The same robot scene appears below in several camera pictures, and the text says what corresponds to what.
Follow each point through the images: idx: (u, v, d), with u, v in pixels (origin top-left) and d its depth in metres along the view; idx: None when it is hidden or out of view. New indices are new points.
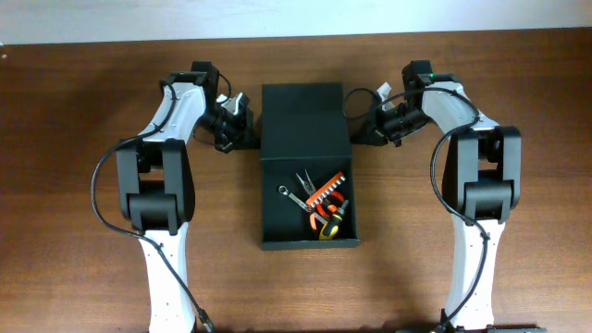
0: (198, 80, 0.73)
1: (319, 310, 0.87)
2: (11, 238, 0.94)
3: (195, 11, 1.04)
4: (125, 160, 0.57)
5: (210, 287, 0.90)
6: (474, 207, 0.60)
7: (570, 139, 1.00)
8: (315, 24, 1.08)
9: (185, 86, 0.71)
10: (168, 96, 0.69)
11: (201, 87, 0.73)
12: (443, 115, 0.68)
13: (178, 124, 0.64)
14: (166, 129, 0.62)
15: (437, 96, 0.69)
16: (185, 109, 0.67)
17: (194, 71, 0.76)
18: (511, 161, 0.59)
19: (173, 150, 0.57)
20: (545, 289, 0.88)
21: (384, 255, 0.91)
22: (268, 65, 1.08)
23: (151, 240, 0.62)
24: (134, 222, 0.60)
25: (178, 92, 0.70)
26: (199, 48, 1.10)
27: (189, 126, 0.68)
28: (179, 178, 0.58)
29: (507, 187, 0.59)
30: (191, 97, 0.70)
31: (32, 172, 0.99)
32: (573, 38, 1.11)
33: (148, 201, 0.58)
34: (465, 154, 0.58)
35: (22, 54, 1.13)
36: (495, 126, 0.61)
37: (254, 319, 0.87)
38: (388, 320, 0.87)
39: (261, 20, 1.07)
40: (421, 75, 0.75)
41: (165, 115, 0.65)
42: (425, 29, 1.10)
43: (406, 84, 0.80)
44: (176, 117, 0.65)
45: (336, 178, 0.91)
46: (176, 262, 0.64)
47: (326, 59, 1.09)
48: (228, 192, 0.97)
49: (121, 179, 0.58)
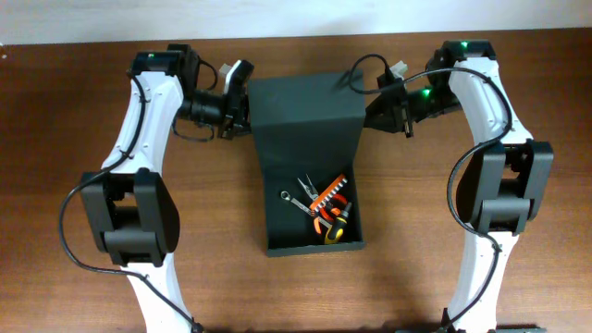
0: (170, 69, 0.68)
1: (319, 310, 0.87)
2: (9, 237, 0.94)
3: (196, 11, 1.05)
4: (94, 199, 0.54)
5: (209, 287, 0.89)
6: (489, 219, 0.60)
7: (570, 138, 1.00)
8: (315, 24, 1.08)
9: (154, 83, 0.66)
10: (136, 98, 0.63)
11: (175, 77, 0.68)
12: (472, 104, 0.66)
13: (150, 141, 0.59)
14: (138, 148, 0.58)
15: (467, 80, 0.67)
16: (157, 112, 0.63)
17: (166, 53, 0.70)
18: (536, 178, 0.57)
19: (146, 183, 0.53)
20: (546, 289, 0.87)
21: (384, 255, 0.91)
22: (266, 63, 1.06)
23: (136, 272, 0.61)
24: (113, 255, 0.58)
25: (147, 91, 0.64)
26: (199, 48, 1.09)
27: (165, 127, 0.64)
28: (157, 211, 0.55)
29: (526, 202, 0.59)
30: (163, 96, 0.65)
31: (31, 171, 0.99)
32: (570, 40, 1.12)
33: (126, 233, 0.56)
34: (490, 171, 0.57)
35: (23, 54, 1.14)
36: (527, 139, 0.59)
37: (253, 320, 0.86)
38: (388, 321, 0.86)
39: (260, 21, 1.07)
40: (454, 49, 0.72)
41: (135, 126, 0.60)
42: (424, 30, 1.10)
43: (431, 67, 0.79)
44: (144, 128, 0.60)
45: (339, 179, 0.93)
46: (164, 288, 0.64)
47: (328, 57, 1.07)
48: (228, 192, 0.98)
49: (92, 218, 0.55)
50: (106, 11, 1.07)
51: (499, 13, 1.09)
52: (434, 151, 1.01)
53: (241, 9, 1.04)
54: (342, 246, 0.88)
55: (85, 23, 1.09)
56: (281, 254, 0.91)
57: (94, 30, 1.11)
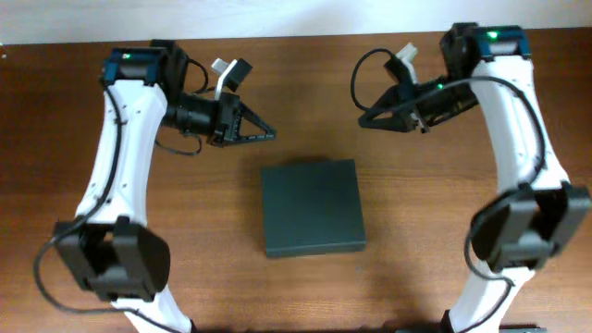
0: (148, 78, 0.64)
1: (319, 310, 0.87)
2: (11, 238, 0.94)
3: (192, 9, 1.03)
4: (70, 254, 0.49)
5: (209, 287, 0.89)
6: (506, 262, 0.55)
7: (579, 138, 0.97)
8: (314, 24, 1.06)
9: (133, 98, 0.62)
10: (111, 119, 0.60)
11: (154, 86, 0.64)
12: (498, 119, 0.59)
13: (129, 178, 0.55)
14: (116, 185, 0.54)
15: (495, 89, 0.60)
16: (135, 135, 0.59)
17: (143, 55, 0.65)
18: (567, 229, 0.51)
19: (126, 237, 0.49)
20: (545, 288, 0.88)
21: (384, 255, 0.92)
22: (266, 63, 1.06)
23: (127, 307, 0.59)
24: (99, 295, 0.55)
25: (124, 112, 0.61)
26: (198, 48, 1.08)
27: (147, 146, 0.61)
28: (141, 262, 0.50)
29: (548, 248, 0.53)
30: (141, 114, 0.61)
31: (32, 172, 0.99)
32: (578, 38, 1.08)
33: (109, 280, 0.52)
34: (515, 223, 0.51)
35: (22, 53, 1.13)
36: (562, 181, 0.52)
37: (253, 320, 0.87)
38: (388, 321, 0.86)
39: (258, 21, 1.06)
40: (479, 40, 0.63)
41: (111, 155, 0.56)
42: (425, 29, 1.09)
43: (452, 59, 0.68)
44: (121, 159, 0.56)
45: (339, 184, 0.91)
46: (157, 315, 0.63)
47: (328, 57, 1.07)
48: (228, 192, 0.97)
49: (71, 269, 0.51)
50: (103, 12, 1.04)
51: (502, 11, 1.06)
52: (434, 151, 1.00)
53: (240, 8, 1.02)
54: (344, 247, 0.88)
55: (82, 23, 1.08)
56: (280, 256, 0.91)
57: (92, 30, 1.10)
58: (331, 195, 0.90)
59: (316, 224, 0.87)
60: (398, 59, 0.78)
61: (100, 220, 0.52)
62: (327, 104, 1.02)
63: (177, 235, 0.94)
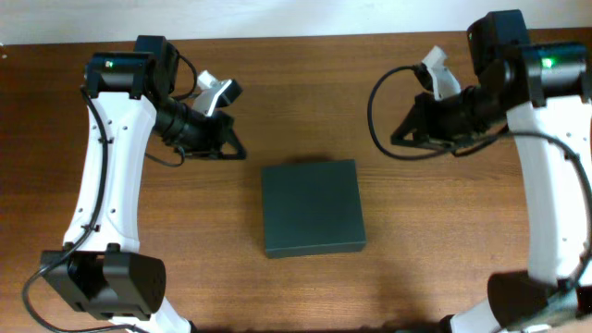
0: (134, 89, 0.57)
1: (319, 310, 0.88)
2: (11, 238, 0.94)
3: (187, 10, 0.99)
4: (62, 285, 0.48)
5: (209, 286, 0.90)
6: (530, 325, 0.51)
7: None
8: (314, 26, 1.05)
9: (118, 112, 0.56)
10: (96, 138, 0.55)
11: (141, 98, 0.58)
12: (537, 182, 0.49)
13: (117, 202, 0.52)
14: (104, 212, 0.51)
15: (543, 148, 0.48)
16: (123, 155, 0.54)
17: (128, 62, 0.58)
18: None
19: (115, 269, 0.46)
20: None
21: (384, 255, 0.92)
22: (265, 64, 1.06)
23: (123, 323, 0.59)
24: (96, 315, 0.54)
25: (110, 128, 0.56)
26: (197, 49, 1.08)
27: (136, 165, 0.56)
28: (135, 289, 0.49)
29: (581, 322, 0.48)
30: (128, 129, 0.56)
31: (32, 172, 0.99)
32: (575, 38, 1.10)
33: (108, 306, 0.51)
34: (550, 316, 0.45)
35: (20, 53, 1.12)
36: None
37: (253, 320, 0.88)
38: (389, 321, 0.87)
39: (255, 23, 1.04)
40: (534, 70, 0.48)
41: (98, 180, 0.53)
42: (425, 29, 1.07)
43: (491, 82, 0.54)
44: (109, 183, 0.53)
45: (341, 184, 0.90)
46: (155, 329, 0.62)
47: (328, 58, 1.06)
48: (228, 191, 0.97)
49: (64, 295, 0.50)
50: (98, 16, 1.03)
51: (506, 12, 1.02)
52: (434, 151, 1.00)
53: (236, 10, 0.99)
54: (345, 247, 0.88)
55: (80, 26, 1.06)
56: (283, 257, 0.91)
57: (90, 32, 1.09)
58: (325, 194, 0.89)
59: (309, 223, 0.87)
60: (424, 67, 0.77)
61: (90, 250, 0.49)
62: (327, 104, 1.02)
63: (177, 235, 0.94)
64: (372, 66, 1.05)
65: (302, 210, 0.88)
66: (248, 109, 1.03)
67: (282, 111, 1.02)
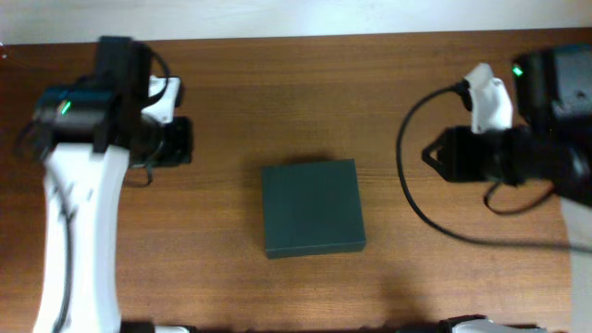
0: (97, 142, 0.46)
1: (320, 310, 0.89)
2: (15, 240, 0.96)
3: (183, 14, 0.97)
4: None
5: (210, 286, 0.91)
6: None
7: None
8: (314, 26, 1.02)
9: (80, 176, 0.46)
10: (56, 213, 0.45)
11: (104, 153, 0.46)
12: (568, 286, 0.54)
13: (89, 289, 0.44)
14: (74, 302, 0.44)
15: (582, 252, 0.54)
16: (91, 234, 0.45)
17: (83, 104, 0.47)
18: None
19: None
20: (545, 288, 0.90)
21: (384, 255, 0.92)
22: (264, 65, 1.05)
23: None
24: None
25: (69, 200, 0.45)
26: (194, 49, 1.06)
27: (109, 239, 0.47)
28: None
29: None
30: (93, 197, 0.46)
31: (31, 174, 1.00)
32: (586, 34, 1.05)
33: None
34: None
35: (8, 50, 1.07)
36: None
37: (254, 320, 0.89)
38: (388, 321, 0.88)
39: (255, 24, 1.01)
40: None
41: (63, 264, 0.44)
42: (425, 30, 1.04)
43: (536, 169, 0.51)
44: (77, 268, 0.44)
45: (341, 186, 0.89)
46: None
47: (327, 60, 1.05)
48: (228, 192, 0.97)
49: None
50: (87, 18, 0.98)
51: (512, 15, 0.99)
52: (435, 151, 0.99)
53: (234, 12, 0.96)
54: (345, 247, 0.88)
55: (67, 29, 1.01)
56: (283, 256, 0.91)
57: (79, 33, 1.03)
58: (326, 195, 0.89)
59: (309, 224, 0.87)
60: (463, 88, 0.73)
61: None
62: (326, 105, 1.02)
63: (178, 235, 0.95)
64: (371, 67, 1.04)
65: (303, 213, 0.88)
66: (249, 109, 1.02)
67: (283, 111, 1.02)
